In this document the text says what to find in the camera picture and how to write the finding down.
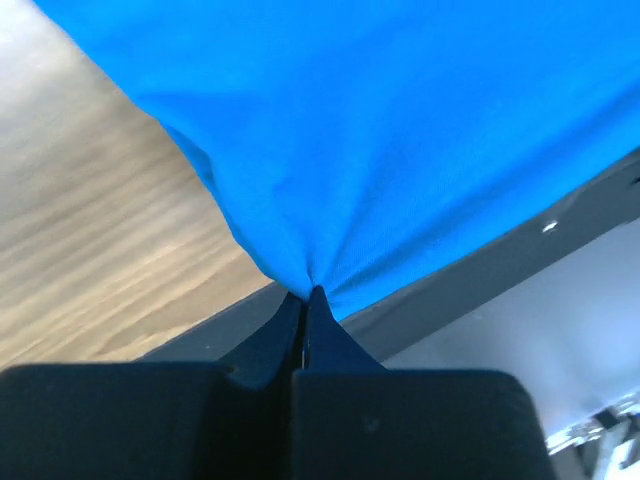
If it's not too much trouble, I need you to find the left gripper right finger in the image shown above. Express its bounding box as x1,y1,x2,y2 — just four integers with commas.
302,286,384,370

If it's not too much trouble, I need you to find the aluminium frame rail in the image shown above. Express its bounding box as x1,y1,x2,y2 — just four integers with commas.
547,393,640,480

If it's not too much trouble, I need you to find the blue t-shirt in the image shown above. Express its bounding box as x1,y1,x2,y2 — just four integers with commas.
39,1,639,319

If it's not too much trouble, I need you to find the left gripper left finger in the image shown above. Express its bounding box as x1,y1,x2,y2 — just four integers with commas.
219,294,303,390

